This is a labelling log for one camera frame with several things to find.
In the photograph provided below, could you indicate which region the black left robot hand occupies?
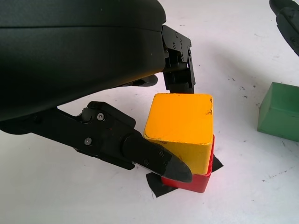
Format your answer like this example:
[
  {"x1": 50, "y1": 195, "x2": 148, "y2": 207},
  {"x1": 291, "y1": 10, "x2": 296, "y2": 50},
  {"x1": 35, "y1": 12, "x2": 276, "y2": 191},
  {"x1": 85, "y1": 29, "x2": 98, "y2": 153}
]
[{"x1": 0, "y1": 0, "x2": 197, "y2": 184}]

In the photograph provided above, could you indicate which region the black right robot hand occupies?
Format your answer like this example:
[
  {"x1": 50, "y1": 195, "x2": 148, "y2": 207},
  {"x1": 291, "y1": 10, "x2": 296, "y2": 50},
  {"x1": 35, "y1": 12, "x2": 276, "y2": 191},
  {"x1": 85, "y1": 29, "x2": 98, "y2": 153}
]
[{"x1": 269, "y1": 0, "x2": 299, "y2": 56}]

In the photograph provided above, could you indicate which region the green wooden cube block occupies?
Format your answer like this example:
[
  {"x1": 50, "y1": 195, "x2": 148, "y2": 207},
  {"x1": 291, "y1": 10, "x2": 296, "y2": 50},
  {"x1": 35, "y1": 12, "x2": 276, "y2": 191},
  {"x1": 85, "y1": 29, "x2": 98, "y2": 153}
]
[{"x1": 256, "y1": 82, "x2": 299, "y2": 142}]

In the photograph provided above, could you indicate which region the yellow wooden cube block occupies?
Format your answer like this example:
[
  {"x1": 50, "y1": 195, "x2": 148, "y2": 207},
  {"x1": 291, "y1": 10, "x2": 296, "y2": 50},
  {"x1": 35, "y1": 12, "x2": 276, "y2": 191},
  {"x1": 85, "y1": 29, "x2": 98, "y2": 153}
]
[{"x1": 143, "y1": 93, "x2": 214, "y2": 175}]

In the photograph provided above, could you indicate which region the red wooden cube block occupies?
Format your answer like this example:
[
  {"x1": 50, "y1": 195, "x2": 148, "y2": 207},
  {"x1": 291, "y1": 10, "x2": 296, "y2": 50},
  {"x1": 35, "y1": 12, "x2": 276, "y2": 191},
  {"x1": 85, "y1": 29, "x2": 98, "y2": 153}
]
[{"x1": 161, "y1": 135, "x2": 215, "y2": 194}]

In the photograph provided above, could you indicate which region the black tape strip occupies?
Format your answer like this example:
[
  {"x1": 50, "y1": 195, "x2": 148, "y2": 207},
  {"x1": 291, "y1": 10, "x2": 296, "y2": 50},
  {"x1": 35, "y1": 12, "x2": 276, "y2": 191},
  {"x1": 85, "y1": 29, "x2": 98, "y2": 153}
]
[{"x1": 146, "y1": 155, "x2": 224, "y2": 199}]

